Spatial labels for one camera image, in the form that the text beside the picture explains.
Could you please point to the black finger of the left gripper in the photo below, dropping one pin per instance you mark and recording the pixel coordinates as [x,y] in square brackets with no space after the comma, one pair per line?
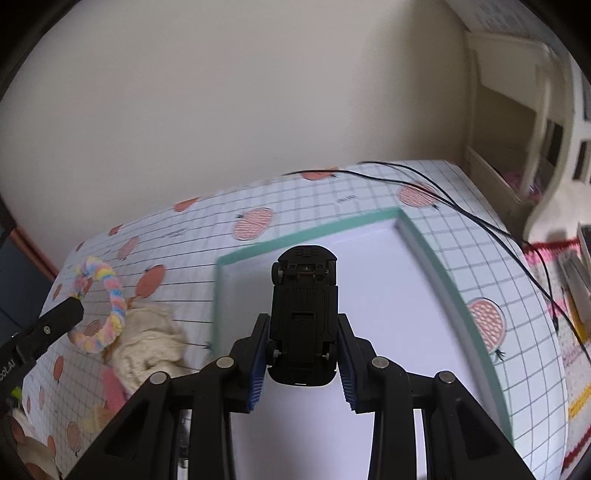
[20,354]

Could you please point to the white desktop organizer shelf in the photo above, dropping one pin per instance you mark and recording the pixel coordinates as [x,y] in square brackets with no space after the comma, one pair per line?
[528,144]

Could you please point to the pink crocheted mat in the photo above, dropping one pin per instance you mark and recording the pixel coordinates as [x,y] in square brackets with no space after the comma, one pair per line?
[574,340]

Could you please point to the cream lace scrunchie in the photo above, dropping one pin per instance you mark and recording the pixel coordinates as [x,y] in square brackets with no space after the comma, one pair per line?
[149,342]

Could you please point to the pastel rainbow hair scrunchie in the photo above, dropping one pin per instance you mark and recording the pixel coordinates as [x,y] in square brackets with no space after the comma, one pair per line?
[95,270]

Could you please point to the white stapler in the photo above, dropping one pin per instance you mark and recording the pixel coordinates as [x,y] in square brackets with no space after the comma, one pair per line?
[578,280]

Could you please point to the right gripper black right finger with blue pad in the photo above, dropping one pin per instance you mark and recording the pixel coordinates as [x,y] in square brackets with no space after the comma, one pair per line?
[461,440]

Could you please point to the black toy car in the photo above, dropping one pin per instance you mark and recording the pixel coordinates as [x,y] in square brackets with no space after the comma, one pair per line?
[303,336]

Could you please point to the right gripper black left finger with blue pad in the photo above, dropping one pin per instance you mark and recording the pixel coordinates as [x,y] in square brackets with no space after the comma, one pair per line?
[142,441]

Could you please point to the person's hand below gripper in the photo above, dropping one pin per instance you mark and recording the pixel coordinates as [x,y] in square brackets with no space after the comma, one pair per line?
[36,456]

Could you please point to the pomegranate grid tablecloth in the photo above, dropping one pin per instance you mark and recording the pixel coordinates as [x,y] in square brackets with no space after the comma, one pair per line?
[447,209]

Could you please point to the teal rimmed white box lid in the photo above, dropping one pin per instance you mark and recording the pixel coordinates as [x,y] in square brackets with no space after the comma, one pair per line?
[396,294]

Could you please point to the pink hair clip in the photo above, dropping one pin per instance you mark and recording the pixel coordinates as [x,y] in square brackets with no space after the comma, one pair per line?
[115,394]

